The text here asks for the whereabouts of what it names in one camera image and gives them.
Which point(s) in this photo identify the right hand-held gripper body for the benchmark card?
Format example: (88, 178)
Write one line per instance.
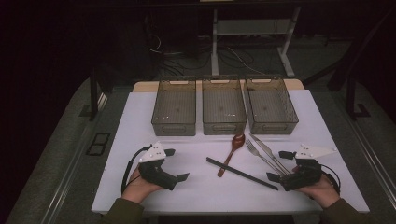
(303, 174)

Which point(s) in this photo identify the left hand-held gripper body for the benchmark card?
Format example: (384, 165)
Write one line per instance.
(155, 174)

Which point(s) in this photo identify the silver metal knife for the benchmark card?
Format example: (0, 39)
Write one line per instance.
(261, 143)

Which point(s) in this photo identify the silver metal fork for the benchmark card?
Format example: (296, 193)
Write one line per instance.
(253, 151)

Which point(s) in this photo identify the clear grey plastic bin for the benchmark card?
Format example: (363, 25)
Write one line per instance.
(223, 109)
(174, 109)
(269, 107)

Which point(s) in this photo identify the brown wooden spoon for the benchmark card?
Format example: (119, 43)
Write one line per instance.
(238, 140)

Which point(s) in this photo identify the person's left hand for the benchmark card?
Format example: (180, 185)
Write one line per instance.
(137, 188)

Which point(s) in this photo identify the person's right hand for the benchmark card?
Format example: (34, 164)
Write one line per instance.
(323, 193)

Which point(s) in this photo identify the light wooden board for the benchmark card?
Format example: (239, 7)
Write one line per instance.
(144, 86)

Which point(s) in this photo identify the black metal stand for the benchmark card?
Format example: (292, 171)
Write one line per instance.
(351, 99)

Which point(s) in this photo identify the black floor outlet frame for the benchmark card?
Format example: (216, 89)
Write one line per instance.
(98, 143)

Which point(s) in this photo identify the metal floor rail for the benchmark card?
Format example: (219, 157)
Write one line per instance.
(373, 155)
(70, 174)

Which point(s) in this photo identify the white metal desk frame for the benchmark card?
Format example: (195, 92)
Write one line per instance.
(214, 46)

